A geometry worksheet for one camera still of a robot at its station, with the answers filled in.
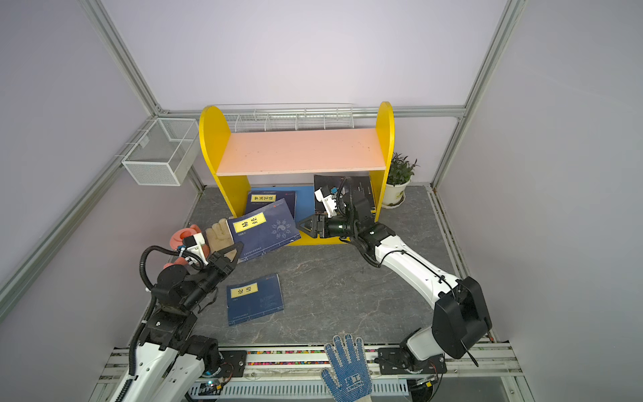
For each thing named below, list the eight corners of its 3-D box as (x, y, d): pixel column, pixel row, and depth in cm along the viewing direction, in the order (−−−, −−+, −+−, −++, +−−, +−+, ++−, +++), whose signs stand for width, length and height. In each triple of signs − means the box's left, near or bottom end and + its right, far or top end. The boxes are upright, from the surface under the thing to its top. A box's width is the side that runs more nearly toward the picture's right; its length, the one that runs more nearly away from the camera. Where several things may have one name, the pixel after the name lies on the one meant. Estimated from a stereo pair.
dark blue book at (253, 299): (229, 326, 83) (227, 324, 81) (228, 288, 91) (226, 286, 89) (284, 310, 86) (283, 308, 84) (278, 275, 94) (277, 272, 93)
